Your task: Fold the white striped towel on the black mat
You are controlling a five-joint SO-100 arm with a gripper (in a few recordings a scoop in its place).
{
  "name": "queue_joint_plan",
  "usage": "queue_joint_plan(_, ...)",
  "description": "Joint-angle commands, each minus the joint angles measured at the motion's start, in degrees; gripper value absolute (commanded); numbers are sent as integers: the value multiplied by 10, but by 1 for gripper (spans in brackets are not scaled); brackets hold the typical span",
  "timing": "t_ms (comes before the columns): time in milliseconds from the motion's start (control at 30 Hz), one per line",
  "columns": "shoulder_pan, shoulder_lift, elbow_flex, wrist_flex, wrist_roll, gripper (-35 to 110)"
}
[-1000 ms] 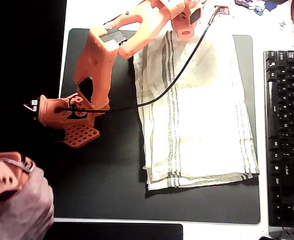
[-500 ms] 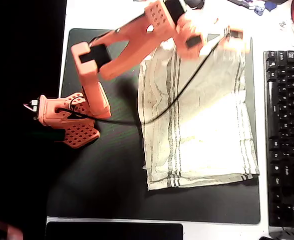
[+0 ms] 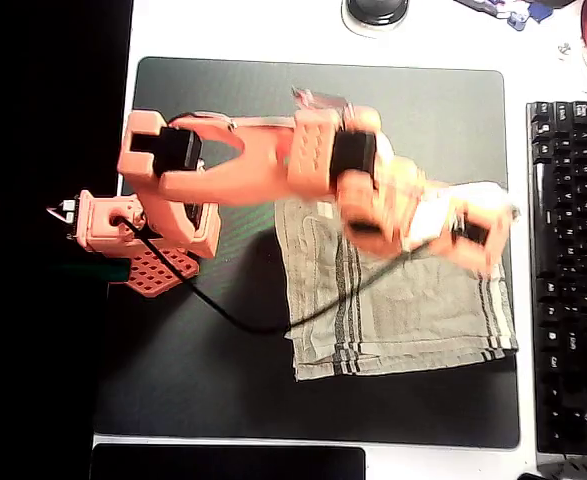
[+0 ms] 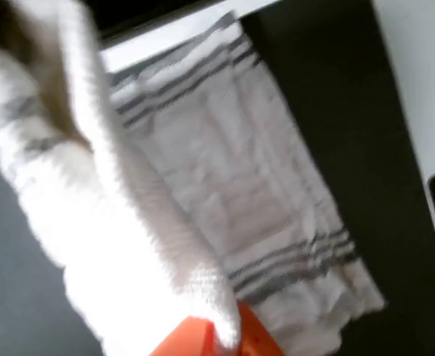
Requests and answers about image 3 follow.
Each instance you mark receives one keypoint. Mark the dark blue cloth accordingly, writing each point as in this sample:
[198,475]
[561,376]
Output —
[543,10]

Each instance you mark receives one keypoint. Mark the white purple packet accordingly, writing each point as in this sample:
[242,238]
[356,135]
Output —
[483,6]

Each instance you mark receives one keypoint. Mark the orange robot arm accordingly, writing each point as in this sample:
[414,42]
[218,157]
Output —
[253,170]

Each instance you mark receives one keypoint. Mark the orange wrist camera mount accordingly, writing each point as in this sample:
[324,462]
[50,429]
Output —
[493,240]

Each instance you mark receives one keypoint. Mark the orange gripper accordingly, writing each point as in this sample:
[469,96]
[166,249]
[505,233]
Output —
[479,236]

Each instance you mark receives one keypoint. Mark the black tablet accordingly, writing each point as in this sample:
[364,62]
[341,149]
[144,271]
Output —
[223,465]

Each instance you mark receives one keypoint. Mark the small anchor trinket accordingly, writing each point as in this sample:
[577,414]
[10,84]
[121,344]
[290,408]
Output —
[565,49]

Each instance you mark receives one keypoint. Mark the black desk mat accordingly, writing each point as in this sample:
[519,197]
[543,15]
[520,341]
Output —
[213,390]

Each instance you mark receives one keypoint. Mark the orange perforated base plate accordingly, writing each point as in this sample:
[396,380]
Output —
[153,275]

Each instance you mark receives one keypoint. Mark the white striped towel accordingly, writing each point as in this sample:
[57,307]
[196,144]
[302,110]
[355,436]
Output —
[413,310]

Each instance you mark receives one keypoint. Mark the black keyboard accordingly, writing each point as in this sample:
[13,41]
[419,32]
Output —
[573,275]

